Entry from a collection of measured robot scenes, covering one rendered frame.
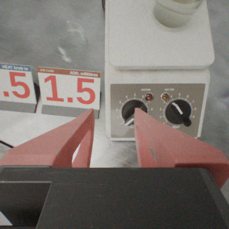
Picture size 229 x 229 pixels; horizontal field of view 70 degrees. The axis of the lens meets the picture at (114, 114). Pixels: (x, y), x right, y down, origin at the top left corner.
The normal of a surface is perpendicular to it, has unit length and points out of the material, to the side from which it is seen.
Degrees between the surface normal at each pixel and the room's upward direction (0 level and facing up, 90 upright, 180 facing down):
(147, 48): 0
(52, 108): 0
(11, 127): 0
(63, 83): 40
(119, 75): 30
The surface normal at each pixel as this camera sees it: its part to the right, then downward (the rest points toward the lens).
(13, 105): 0.00, -0.22
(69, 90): -0.06, 0.46
